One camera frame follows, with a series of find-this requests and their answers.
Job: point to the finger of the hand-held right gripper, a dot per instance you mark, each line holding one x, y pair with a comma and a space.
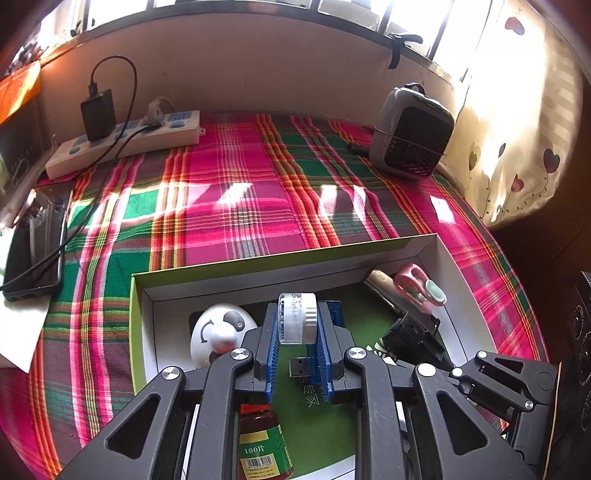
508, 383
413, 339

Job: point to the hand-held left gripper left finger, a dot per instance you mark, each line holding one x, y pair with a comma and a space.
274, 350

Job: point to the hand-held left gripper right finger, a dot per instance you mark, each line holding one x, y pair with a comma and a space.
325, 355

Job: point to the white round usb lamp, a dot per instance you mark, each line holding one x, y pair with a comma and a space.
298, 318

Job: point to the green and white cardboard box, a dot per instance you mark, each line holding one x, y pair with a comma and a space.
277, 277

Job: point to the brown medicine bottle red cap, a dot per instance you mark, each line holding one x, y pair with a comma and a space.
265, 443

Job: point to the white panda figure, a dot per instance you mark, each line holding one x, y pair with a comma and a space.
217, 332

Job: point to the pink clip with round button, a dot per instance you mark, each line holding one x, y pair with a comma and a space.
408, 277

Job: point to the black patterned object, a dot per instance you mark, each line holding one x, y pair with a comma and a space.
577, 323

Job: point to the pink green plaid blanket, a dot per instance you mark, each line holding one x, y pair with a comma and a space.
231, 207

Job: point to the small grey space heater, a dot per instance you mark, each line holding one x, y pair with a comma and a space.
406, 134

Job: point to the cream heart print curtain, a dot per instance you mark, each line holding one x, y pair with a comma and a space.
508, 138

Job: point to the white power strip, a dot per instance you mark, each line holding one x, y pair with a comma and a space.
152, 138

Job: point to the white paper sheet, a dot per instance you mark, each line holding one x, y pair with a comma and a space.
18, 332

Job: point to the black smartphone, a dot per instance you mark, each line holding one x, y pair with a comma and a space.
32, 258

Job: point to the white plug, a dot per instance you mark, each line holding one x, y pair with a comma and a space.
154, 110

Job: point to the black power adapter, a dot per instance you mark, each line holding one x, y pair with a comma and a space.
98, 115

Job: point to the orange box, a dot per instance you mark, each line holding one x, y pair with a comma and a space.
18, 92

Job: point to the window with dark frame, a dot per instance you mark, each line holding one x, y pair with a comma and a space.
277, 7

